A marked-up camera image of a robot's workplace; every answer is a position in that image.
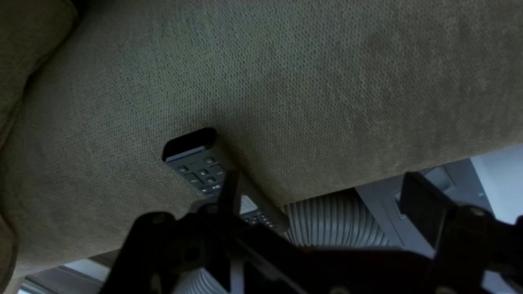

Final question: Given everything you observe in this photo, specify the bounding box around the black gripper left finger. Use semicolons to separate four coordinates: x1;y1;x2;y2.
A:
184;168;243;242

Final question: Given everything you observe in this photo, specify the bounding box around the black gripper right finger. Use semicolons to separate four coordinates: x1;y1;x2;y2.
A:
398;170;523;258

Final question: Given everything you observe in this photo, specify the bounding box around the black remote control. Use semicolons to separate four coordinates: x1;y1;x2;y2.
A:
160;126;295;242

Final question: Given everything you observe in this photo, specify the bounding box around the white floor appliance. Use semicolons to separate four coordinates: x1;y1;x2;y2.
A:
14;144;523;294

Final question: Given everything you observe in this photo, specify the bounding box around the grey fabric sofa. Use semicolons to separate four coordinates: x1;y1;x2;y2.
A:
0;0;523;294

